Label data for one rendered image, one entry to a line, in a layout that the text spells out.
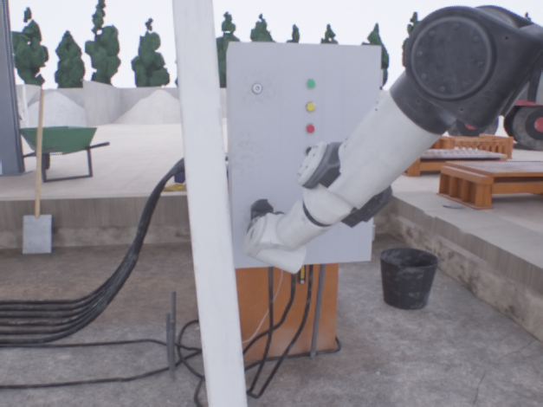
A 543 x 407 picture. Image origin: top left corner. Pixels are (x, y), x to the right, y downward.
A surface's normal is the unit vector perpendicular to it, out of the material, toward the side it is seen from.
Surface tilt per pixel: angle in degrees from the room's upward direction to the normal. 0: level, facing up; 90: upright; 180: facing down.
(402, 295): 98
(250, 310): 90
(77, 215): 90
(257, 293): 90
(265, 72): 90
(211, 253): 81
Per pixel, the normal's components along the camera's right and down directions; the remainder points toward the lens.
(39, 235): 0.13, -0.13
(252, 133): 0.14, 0.22
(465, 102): -0.62, 0.37
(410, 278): -0.18, 0.36
